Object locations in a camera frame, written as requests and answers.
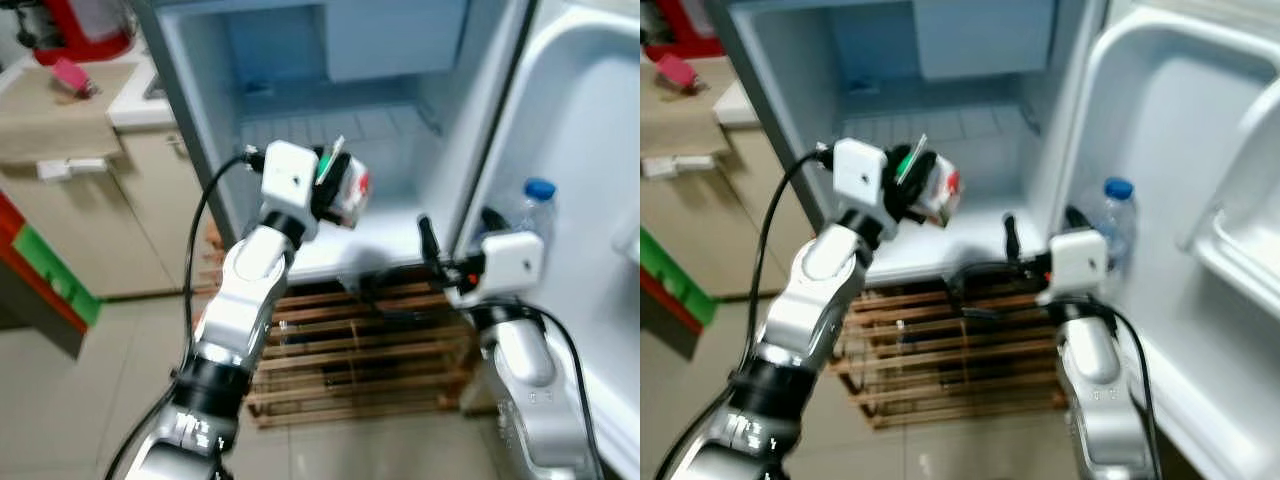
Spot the white red green carton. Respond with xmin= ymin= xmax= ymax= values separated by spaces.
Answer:
xmin=322 ymin=136 xmax=372 ymax=230
xmin=898 ymin=134 xmax=962 ymax=230

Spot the clear glass fridge shelf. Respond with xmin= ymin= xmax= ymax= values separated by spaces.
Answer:
xmin=845 ymin=104 xmax=1043 ymax=153
xmin=238 ymin=104 xmax=447 ymax=153

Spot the white fridge cabinet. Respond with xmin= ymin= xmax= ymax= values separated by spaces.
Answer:
xmin=715 ymin=0 xmax=1113 ymax=287
xmin=130 ymin=0 xmax=533 ymax=287

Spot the white fridge door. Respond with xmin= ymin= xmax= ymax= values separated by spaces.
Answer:
xmin=455 ymin=0 xmax=641 ymax=480
xmin=1030 ymin=0 xmax=1280 ymax=480

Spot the white fridge door shelf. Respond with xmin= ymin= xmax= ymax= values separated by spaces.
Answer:
xmin=1185 ymin=95 xmax=1280 ymax=323

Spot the clear blue-capped water bottle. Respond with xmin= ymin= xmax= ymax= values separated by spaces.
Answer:
xmin=515 ymin=177 xmax=558 ymax=271
xmin=1094 ymin=176 xmax=1139 ymax=273

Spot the wooden slatted rack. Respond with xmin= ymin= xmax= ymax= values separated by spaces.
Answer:
xmin=828 ymin=275 xmax=1073 ymax=431
xmin=200 ymin=225 xmax=483 ymax=431

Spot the white freezer compartment flap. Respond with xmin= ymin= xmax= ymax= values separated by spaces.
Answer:
xmin=830 ymin=0 xmax=1057 ymax=83
xmin=225 ymin=0 xmax=473 ymax=83

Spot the beige kitchen cabinet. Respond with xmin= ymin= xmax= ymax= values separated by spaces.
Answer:
xmin=640 ymin=58 xmax=833 ymax=293
xmin=0 ymin=58 xmax=216 ymax=301

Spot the green and red box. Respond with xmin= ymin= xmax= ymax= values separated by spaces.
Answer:
xmin=0 ymin=190 xmax=103 ymax=337
xmin=640 ymin=228 xmax=720 ymax=337

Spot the small pink item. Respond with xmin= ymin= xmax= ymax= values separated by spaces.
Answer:
xmin=655 ymin=52 xmax=702 ymax=94
xmin=51 ymin=57 xmax=98 ymax=100

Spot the red kitchen appliance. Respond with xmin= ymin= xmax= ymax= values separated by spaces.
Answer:
xmin=640 ymin=0 xmax=727 ymax=60
xmin=18 ymin=0 xmax=138 ymax=67

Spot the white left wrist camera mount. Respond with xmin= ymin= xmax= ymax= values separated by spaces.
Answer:
xmin=832 ymin=137 xmax=891 ymax=213
xmin=260 ymin=141 xmax=321 ymax=217

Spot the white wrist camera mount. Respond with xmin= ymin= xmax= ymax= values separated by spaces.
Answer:
xmin=260 ymin=141 xmax=321 ymax=217
xmin=1046 ymin=229 xmax=1110 ymax=301
xmin=832 ymin=137 xmax=891 ymax=213
xmin=478 ymin=231 xmax=547 ymax=298

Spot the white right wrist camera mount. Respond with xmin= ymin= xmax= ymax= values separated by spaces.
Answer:
xmin=478 ymin=231 xmax=547 ymax=298
xmin=1046 ymin=229 xmax=1110 ymax=301

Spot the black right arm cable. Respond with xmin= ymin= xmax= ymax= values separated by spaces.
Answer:
xmin=480 ymin=295 xmax=607 ymax=480
xmin=1058 ymin=295 xmax=1167 ymax=480

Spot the white cabinet handle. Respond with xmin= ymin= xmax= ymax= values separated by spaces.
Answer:
xmin=642 ymin=152 xmax=717 ymax=182
xmin=36 ymin=157 xmax=107 ymax=184

